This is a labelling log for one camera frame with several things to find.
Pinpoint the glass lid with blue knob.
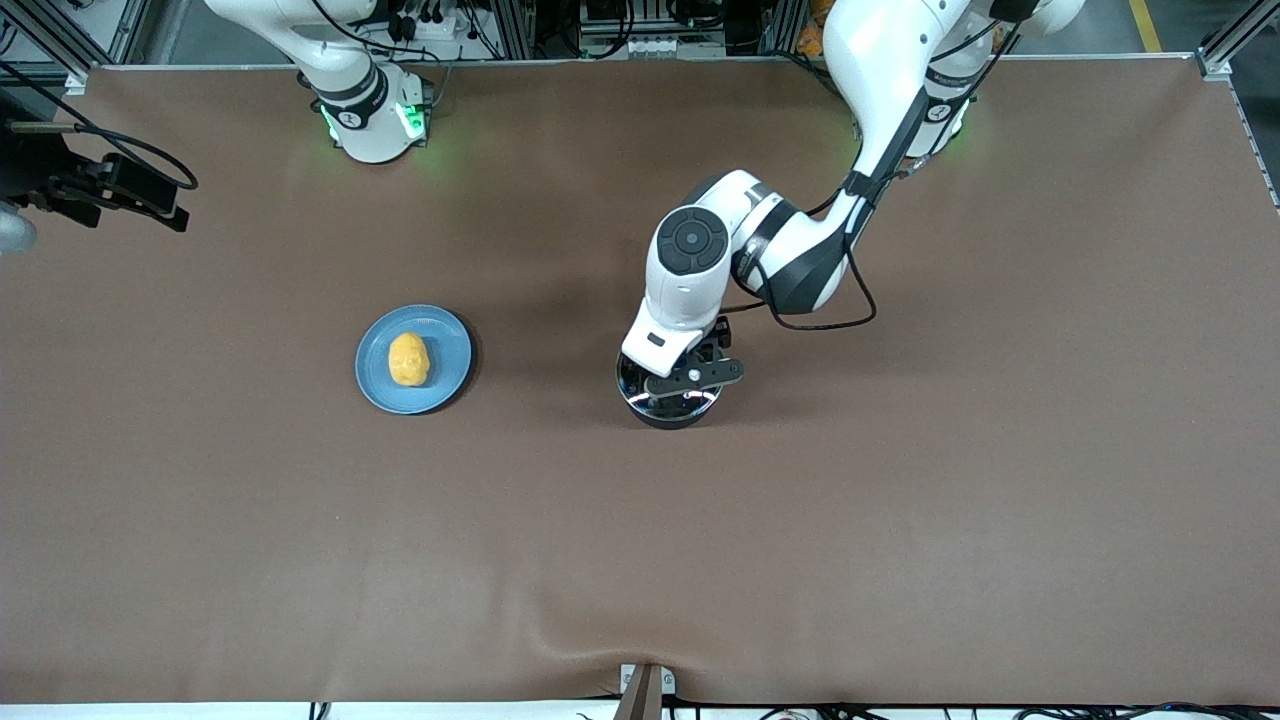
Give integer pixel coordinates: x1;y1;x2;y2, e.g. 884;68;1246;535
617;352;725;419

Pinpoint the yellow potato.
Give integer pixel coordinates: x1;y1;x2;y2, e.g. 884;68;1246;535
388;332;432;388

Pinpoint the brown table mat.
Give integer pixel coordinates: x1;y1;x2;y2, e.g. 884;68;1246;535
0;58;1280;706

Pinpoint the blue plate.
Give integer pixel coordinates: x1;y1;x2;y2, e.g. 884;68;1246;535
355;304;473;416

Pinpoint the white power strip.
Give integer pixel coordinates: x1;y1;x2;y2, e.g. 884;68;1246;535
628;36;727;59

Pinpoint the power strip with black plugs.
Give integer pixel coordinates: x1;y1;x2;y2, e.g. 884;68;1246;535
385;0;476;43

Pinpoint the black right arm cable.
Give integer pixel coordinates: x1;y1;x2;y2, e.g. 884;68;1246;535
0;60;199;193

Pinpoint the dark pot with blue handle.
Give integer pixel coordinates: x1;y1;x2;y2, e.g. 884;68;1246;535
615;350;728;431

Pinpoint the aluminium frame post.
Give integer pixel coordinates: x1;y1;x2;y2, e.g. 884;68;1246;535
490;0;538;59
1197;0;1280;81
0;0;151;96

